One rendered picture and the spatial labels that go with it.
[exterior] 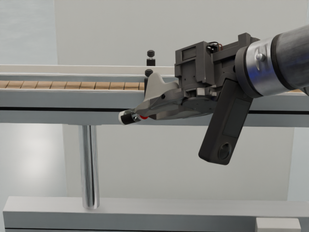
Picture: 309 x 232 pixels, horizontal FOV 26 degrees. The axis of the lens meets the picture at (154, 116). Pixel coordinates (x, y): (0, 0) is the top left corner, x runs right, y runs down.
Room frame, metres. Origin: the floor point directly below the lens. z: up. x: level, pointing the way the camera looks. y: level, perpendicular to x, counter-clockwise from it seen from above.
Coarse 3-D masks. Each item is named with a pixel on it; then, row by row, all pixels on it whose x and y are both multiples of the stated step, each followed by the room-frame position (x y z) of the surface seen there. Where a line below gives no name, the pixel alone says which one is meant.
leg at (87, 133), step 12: (84, 132) 1.59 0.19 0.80; (96, 132) 1.61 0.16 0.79; (84, 144) 1.59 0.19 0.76; (96, 144) 1.61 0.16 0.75; (84, 156) 1.60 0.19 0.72; (96, 156) 1.61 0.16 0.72; (84, 168) 1.60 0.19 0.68; (96, 168) 1.60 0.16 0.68; (84, 180) 1.60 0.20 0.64; (96, 180) 1.60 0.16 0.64; (84, 192) 1.60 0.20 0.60; (96, 192) 1.60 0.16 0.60; (84, 204) 1.60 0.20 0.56; (96, 204) 1.60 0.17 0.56
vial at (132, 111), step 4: (120, 112) 0.94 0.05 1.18; (124, 112) 0.93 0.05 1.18; (128, 112) 0.93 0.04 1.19; (132, 112) 0.92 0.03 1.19; (132, 116) 0.92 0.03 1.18; (136, 116) 0.92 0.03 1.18; (120, 120) 0.93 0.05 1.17; (136, 120) 0.92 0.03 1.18; (140, 120) 0.92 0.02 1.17; (124, 124) 0.93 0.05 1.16
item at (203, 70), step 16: (192, 48) 0.89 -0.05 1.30; (208, 48) 0.89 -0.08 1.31; (224, 48) 0.89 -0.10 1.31; (240, 48) 0.84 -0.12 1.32; (176, 64) 0.88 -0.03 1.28; (192, 64) 0.87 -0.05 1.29; (208, 64) 0.86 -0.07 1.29; (224, 64) 0.86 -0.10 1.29; (240, 64) 0.81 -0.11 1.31; (192, 80) 0.86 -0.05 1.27; (208, 80) 0.84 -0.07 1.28; (224, 80) 0.84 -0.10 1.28; (240, 80) 0.81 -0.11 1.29; (208, 96) 0.83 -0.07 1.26; (256, 96) 0.81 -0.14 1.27; (208, 112) 0.88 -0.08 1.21
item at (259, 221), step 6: (258, 222) 1.54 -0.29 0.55; (264, 222) 1.54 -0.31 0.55; (270, 222) 1.54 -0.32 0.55; (276, 222) 1.54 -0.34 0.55; (282, 222) 1.54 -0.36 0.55; (288, 222) 1.54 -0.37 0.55; (294, 222) 1.54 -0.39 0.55; (258, 228) 1.51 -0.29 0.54; (264, 228) 1.51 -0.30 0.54; (270, 228) 1.51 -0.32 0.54; (276, 228) 1.51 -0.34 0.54; (282, 228) 1.51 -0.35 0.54; (288, 228) 1.51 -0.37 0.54; (294, 228) 1.51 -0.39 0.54; (300, 228) 1.51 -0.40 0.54
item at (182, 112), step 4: (176, 80) 0.94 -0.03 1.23; (180, 104) 0.89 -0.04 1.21; (180, 108) 0.89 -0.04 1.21; (184, 108) 0.88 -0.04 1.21; (188, 108) 0.88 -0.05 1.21; (160, 112) 0.91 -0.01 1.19; (164, 112) 0.91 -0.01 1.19; (168, 112) 0.90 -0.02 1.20; (172, 112) 0.90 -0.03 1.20; (176, 112) 0.90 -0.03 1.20; (180, 112) 0.89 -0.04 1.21; (184, 112) 0.89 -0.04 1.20; (188, 112) 0.89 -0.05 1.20; (192, 112) 0.89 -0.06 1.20; (196, 112) 0.89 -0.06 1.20; (200, 112) 0.89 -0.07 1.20; (152, 116) 0.92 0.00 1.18; (156, 116) 0.91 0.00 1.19; (160, 116) 0.91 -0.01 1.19; (164, 116) 0.91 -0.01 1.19; (168, 116) 0.90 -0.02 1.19; (172, 116) 0.90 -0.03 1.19; (176, 116) 0.90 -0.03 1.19; (180, 116) 0.90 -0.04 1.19; (184, 116) 0.90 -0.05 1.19
